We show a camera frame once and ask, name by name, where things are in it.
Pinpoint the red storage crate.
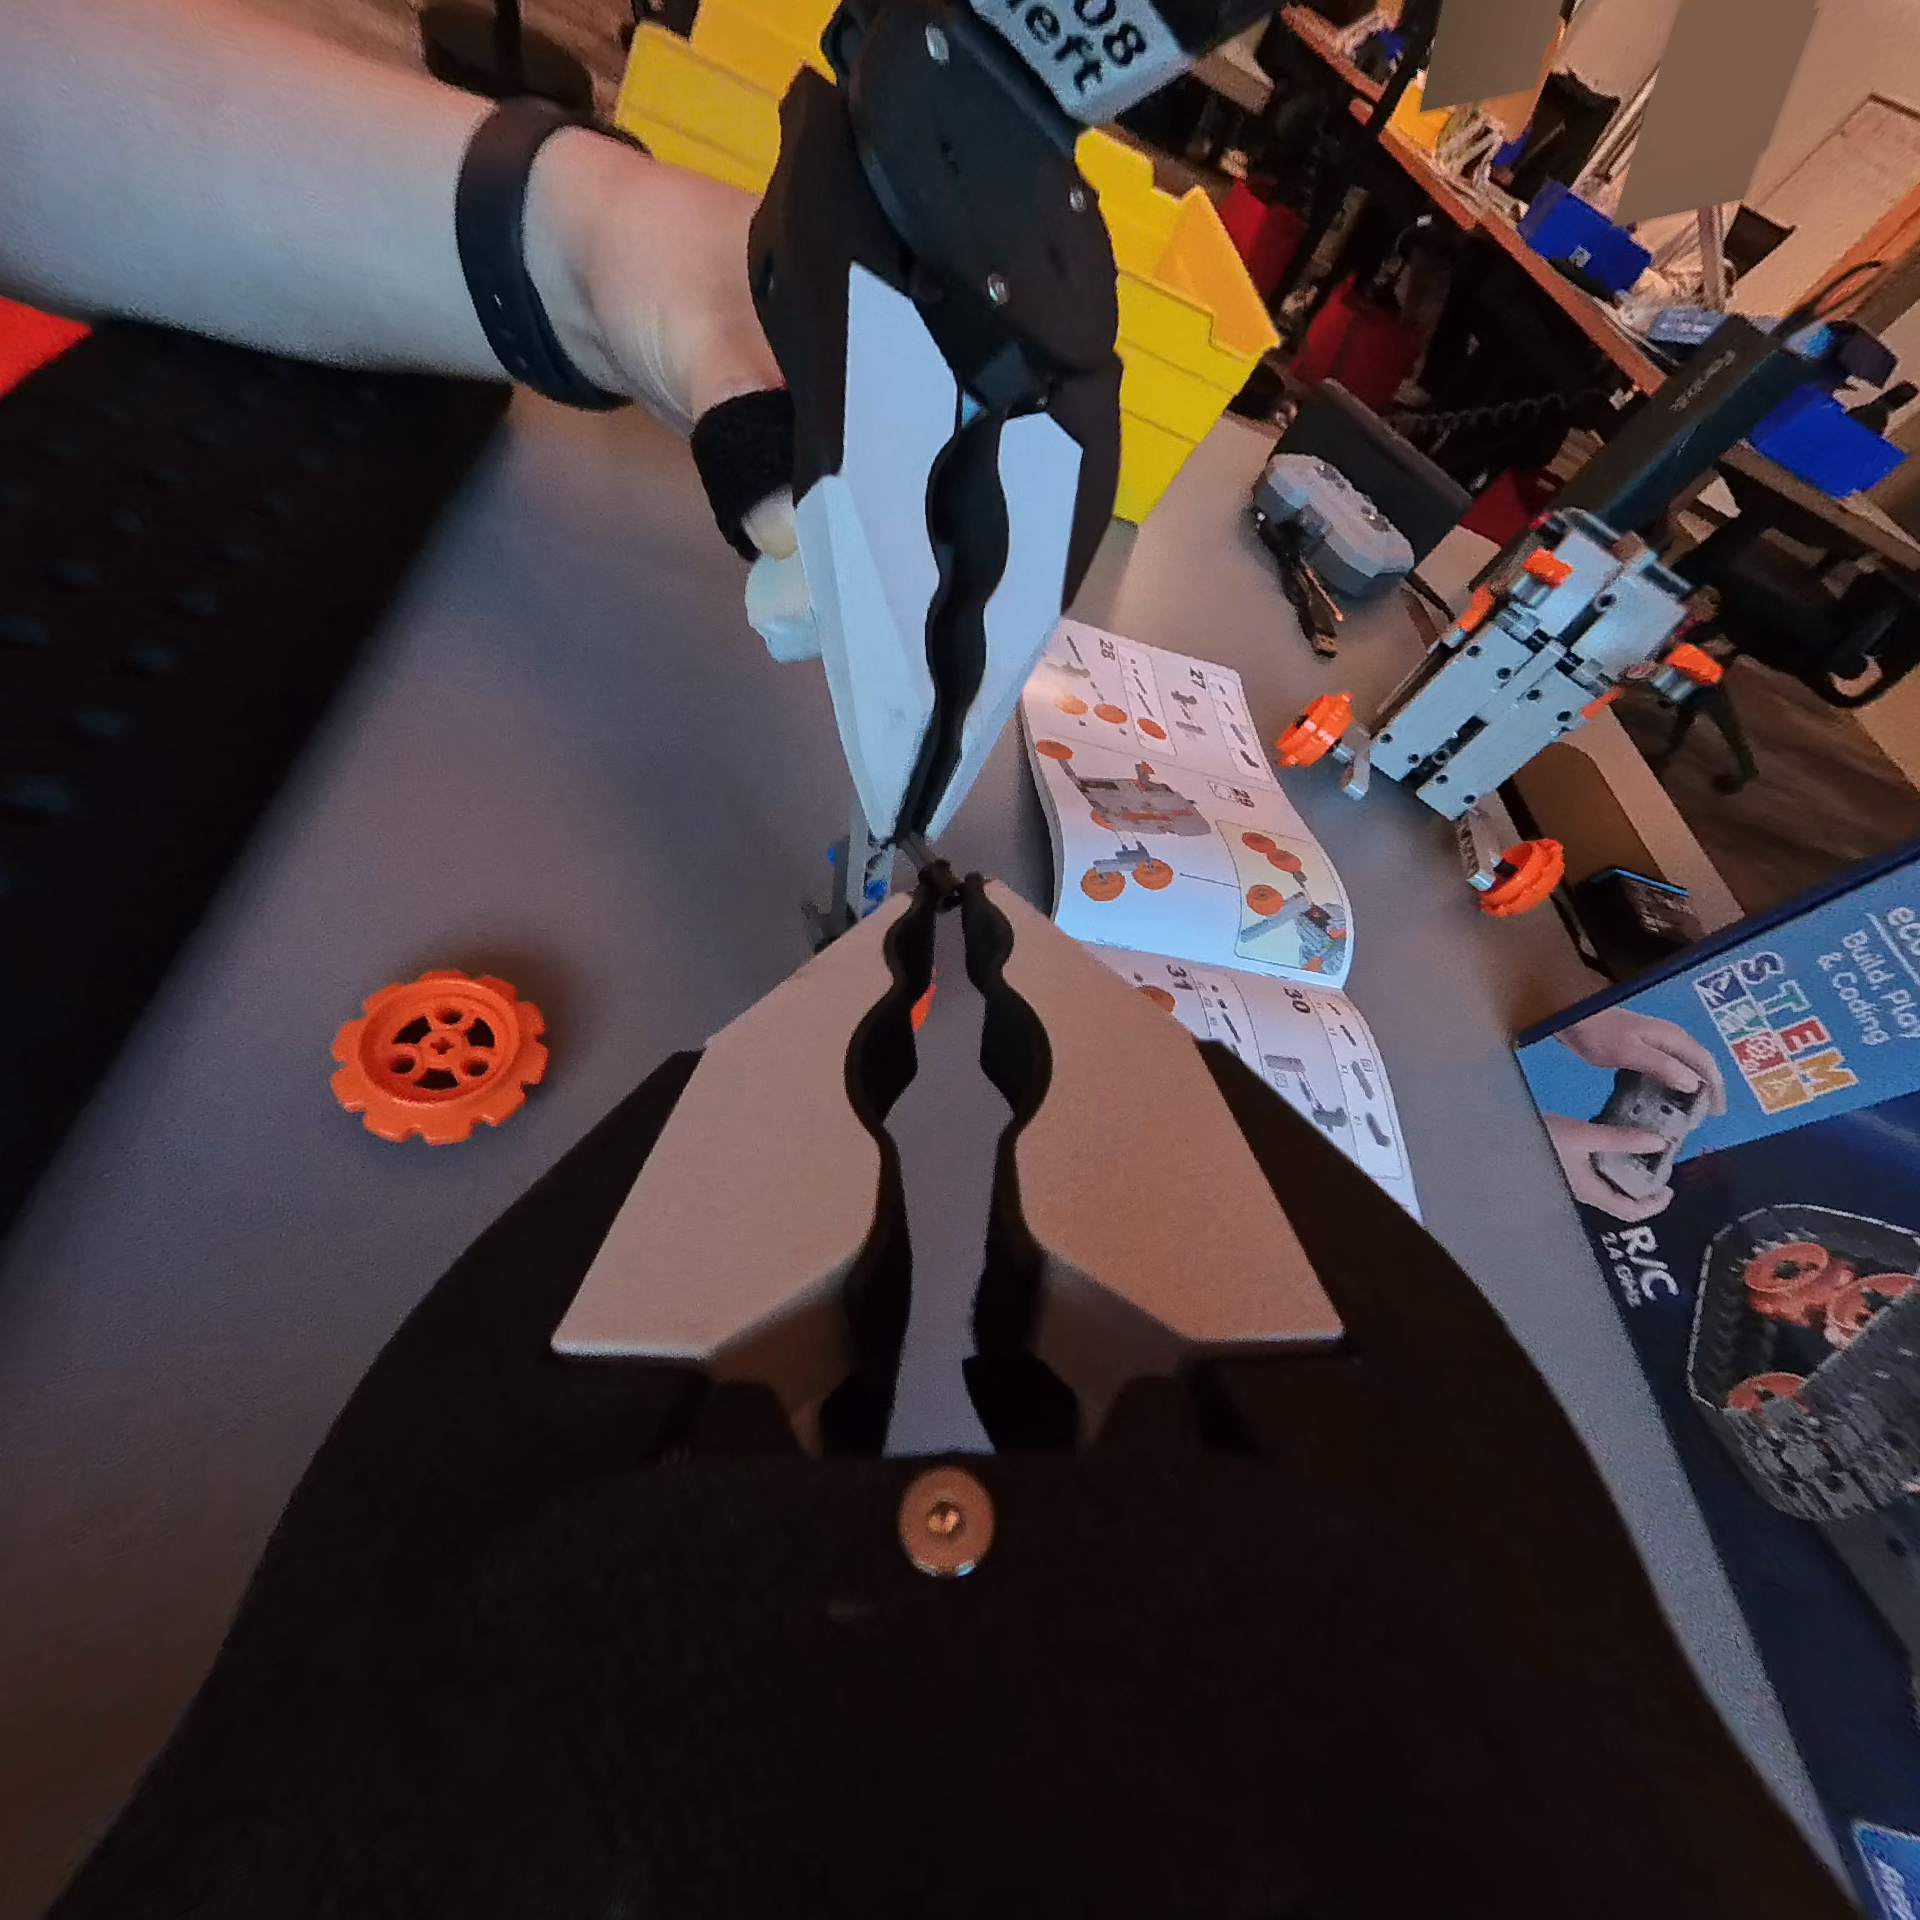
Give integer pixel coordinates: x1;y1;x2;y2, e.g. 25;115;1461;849
1218;177;1312;301
1297;276;1428;413

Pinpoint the black usb cable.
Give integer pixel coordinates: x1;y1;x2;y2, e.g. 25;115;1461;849
1257;517;1345;663

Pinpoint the white instruction booklet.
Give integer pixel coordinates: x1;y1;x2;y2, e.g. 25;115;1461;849
1014;614;1424;1227

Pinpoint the person's left hand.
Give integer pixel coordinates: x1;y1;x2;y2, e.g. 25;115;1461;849
516;127;804;568

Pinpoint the black case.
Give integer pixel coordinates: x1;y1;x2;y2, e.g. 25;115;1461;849
1273;380;1474;529

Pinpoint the person's left forearm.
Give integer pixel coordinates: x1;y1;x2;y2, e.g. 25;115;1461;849
0;0;512;376

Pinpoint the grey battery box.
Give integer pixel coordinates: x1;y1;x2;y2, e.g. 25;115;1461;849
1252;448;1419;603

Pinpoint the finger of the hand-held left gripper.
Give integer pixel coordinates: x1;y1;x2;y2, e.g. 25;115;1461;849
793;259;968;849
904;402;1109;843

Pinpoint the grey robot chassis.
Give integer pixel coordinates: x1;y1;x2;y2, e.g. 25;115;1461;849
1273;506;1726;921

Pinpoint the wooden back table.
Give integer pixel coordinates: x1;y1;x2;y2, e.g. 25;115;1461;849
1281;0;1920;571

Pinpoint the black tower device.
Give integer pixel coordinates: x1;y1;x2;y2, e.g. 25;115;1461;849
1543;312;1851;535

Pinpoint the black perforated panel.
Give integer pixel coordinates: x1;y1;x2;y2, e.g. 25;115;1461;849
0;320;520;1244

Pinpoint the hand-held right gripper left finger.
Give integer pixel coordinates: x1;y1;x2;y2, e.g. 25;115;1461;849
549;888;914;1457

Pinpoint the blue robot kit box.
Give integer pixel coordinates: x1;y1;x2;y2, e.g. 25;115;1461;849
1511;841;1920;1920

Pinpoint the yellow storage bin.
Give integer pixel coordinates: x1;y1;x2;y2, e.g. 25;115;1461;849
614;0;1281;529

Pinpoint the black office chair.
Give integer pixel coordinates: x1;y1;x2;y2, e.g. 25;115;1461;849
1678;511;1920;797

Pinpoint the grey perforated beam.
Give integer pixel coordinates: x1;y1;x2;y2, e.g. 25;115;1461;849
809;818;908;962

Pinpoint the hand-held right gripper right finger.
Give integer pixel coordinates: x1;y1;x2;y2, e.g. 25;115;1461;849
968;879;1349;1457

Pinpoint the blue storage bin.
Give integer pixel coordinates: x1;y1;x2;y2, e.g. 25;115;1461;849
1517;177;1655;292
1747;380;1908;497

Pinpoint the small black box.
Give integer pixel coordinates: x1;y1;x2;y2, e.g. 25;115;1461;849
1566;862;1704;982

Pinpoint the grey desk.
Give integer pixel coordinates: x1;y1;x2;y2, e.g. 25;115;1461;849
0;380;1860;1920

